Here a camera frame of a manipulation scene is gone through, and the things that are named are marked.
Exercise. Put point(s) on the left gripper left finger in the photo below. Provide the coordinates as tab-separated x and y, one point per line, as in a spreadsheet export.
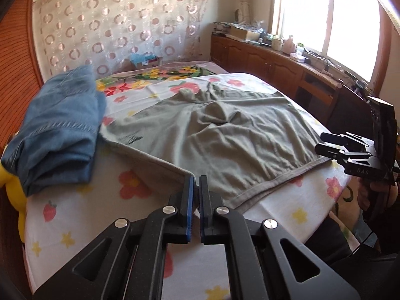
127	259

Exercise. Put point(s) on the grey-green pants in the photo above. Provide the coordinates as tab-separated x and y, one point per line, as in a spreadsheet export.
246	143

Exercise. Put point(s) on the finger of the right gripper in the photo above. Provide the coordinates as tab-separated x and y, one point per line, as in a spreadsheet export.
329	138
328	149

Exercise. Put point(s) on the folded blue jeans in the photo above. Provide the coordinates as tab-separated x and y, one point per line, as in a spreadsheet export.
56	143

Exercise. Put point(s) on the pink plastic bottle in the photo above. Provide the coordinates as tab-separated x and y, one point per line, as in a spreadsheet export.
289	46

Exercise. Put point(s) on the yellow plush toy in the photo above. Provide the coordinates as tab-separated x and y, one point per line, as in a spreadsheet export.
16	197

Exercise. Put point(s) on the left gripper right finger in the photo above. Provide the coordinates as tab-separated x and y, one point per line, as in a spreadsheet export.
264	261

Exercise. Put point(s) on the cardboard box on sideboard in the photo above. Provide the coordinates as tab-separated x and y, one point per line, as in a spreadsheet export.
244	34

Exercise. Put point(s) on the sheer circle-pattern curtain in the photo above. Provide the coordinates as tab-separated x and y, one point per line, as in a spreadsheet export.
104	33

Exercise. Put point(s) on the cardboard box with blue cloth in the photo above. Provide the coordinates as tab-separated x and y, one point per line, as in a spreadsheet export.
144	61

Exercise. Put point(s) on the wooden louvered wardrobe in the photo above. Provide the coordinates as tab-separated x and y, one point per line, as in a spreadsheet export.
20	75

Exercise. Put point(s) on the window with wooden frame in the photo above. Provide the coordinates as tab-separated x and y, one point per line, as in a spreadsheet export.
354	35

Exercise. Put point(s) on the pink floral bed sheet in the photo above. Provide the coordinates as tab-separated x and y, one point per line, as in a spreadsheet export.
164	71

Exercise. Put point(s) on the wooden sideboard cabinet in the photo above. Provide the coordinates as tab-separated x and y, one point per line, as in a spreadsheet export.
313	90

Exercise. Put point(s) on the white floral strawberry blanket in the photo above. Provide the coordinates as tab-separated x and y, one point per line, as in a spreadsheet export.
63	219

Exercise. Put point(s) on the person's right hand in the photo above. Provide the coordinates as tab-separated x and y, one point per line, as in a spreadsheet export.
373	194

